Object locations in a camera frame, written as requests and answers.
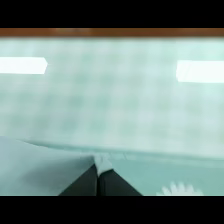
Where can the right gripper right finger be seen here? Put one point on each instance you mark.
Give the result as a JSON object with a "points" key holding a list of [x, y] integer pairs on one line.
{"points": [[115, 185]]}

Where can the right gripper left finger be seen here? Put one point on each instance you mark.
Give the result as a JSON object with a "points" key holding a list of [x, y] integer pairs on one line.
{"points": [[85, 185]]}

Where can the pale blue shirt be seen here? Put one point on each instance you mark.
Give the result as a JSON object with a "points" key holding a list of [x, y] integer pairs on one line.
{"points": [[36, 166]]}

